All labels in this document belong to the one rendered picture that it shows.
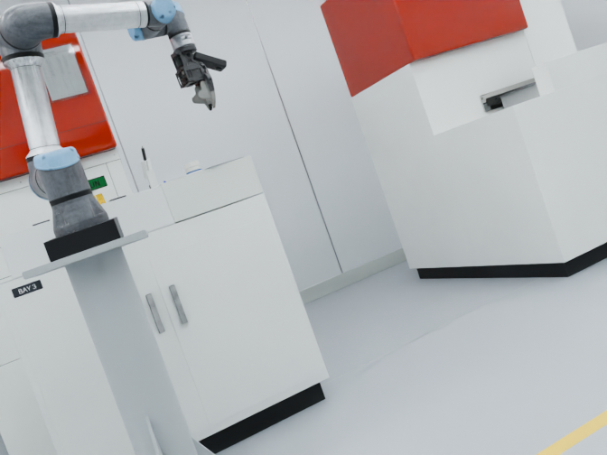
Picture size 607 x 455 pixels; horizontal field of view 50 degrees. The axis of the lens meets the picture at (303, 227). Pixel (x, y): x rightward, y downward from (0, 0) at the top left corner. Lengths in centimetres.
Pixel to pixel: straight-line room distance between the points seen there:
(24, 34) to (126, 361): 93
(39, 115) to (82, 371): 84
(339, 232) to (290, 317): 248
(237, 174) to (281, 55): 263
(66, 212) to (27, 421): 129
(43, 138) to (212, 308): 81
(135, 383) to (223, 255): 68
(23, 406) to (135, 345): 116
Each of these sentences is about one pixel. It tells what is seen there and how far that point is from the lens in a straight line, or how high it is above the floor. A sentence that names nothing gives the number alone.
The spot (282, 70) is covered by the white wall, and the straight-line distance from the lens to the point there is 493.
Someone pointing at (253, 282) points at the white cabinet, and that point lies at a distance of 240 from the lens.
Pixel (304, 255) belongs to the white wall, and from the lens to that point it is 475.
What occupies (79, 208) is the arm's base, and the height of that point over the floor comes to 93.
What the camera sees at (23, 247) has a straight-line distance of 229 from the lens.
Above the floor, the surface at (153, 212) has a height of 88.
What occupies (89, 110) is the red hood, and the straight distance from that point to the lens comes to 296.
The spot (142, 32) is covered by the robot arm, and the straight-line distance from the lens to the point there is 221.
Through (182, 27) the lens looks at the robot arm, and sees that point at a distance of 225.
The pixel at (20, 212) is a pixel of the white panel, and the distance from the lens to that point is 293.
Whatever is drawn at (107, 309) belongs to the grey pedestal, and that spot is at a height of 65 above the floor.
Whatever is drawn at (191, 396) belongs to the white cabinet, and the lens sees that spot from 237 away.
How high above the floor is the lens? 78
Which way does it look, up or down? 3 degrees down
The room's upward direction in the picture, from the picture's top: 19 degrees counter-clockwise
